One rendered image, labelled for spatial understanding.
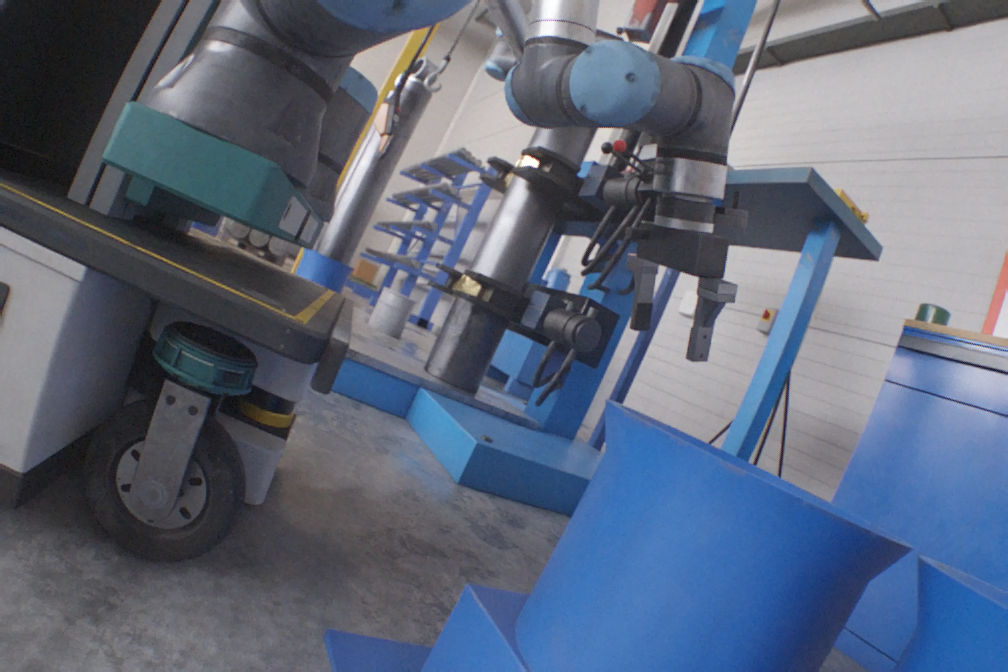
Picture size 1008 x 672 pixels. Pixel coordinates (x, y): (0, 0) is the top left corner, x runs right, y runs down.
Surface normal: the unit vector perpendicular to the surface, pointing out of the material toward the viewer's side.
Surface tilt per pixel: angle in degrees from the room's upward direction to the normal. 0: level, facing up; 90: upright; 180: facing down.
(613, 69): 114
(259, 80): 70
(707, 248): 96
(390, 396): 90
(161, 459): 90
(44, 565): 0
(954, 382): 90
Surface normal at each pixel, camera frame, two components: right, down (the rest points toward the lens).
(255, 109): 0.63, -0.05
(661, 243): -0.95, 0.02
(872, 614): -0.83, -0.37
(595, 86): -0.78, 0.12
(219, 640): 0.42, -0.91
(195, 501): 0.15, 0.10
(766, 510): -0.53, 0.29
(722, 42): 0.37, 0.21
